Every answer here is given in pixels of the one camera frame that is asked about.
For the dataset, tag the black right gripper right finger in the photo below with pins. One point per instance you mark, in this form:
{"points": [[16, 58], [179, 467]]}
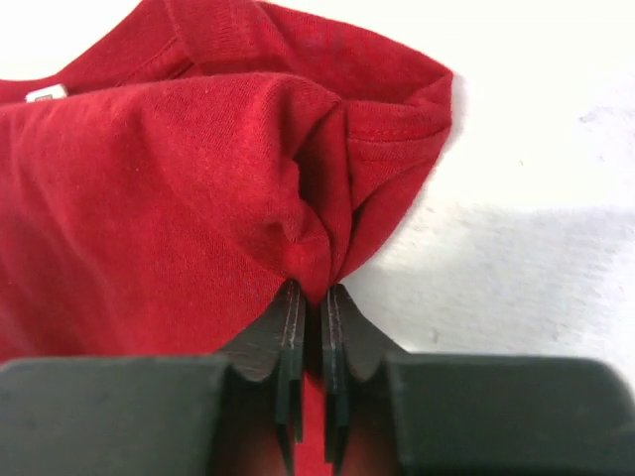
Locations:
{"points": [[365, 384]]}

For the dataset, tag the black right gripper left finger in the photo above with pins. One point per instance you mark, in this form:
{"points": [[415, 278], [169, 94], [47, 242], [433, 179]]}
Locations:
{"points": [[260, 384]]}

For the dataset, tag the red t-shirt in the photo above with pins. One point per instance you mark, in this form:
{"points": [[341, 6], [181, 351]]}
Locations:
{"points": [[158, 191]]}

